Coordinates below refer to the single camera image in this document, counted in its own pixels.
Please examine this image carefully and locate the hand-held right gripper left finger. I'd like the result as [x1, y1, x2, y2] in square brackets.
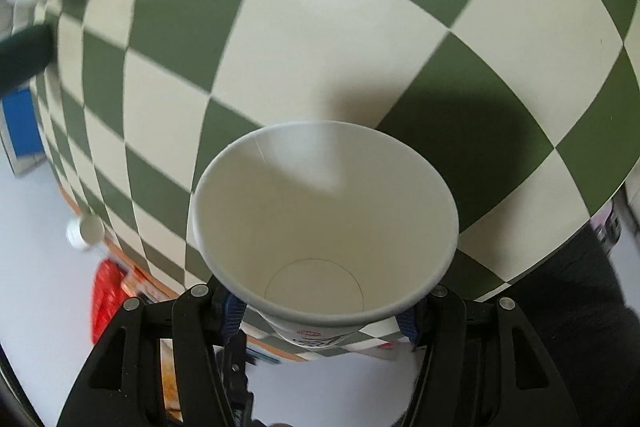
[56, 284, 257, 427]

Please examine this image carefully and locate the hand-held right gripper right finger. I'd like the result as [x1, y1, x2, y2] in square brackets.
[395, 284, 583, 427]

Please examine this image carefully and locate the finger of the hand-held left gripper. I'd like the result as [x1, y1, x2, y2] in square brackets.
[0, 23, 57, 96]

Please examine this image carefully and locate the small white cup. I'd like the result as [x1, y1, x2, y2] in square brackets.
[65, 214, 106, 253]

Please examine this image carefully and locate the blue box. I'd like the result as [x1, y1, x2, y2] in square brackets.
[0, 86, 47, 174]

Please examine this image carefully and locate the red plastic bag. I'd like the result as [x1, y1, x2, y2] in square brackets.
[91, 257, 132, 348]

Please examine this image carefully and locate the person's dark clothing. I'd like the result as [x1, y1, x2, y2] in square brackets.
[492, 187, 640, 427]

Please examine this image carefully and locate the pink and white container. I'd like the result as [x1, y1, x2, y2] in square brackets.
[590, 199, 627, 258]

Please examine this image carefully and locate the green checkered table cover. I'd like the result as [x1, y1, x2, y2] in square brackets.
[31, 0, 640, 362]

